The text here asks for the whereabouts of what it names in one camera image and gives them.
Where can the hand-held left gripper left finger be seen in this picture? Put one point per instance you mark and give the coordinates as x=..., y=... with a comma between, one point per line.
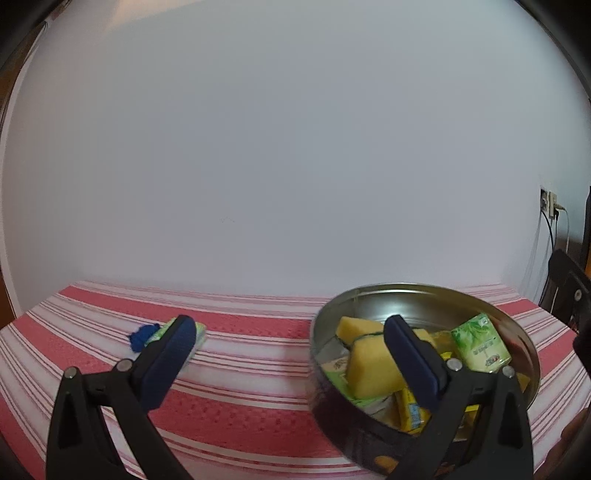
x=168, y=364

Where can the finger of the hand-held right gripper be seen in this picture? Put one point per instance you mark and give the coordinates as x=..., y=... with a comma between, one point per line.
x=570, y=286

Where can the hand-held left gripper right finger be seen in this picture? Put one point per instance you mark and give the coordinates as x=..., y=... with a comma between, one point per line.
x=413, y=364

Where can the green tissue packet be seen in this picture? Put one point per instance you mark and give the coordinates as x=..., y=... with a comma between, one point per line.
x=201, y=337

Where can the yellow sponge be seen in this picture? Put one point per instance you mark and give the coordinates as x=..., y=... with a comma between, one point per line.
x=355, y=327
x=369, y=369

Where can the yellow packet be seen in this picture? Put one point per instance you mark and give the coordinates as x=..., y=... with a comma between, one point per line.
x=408, y=408

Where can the round metal tin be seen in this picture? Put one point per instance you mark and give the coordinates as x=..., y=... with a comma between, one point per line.
x=415, y=300

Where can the green tea packet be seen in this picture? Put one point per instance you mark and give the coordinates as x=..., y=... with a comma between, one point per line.
x=480, y=344

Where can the green white packet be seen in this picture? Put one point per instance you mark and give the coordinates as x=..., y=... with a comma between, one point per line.
x=337, y=371

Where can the blue scouring pad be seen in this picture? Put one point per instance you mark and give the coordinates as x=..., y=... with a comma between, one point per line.
x=141, y=339

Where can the dark wooden furniture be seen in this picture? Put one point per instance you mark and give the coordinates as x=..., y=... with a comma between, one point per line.
x=588, y=230

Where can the red white striped cloth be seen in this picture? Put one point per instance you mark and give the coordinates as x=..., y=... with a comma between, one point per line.
x=254, y=392

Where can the wall socket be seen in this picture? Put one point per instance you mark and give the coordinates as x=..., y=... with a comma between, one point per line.
x=548, y=201

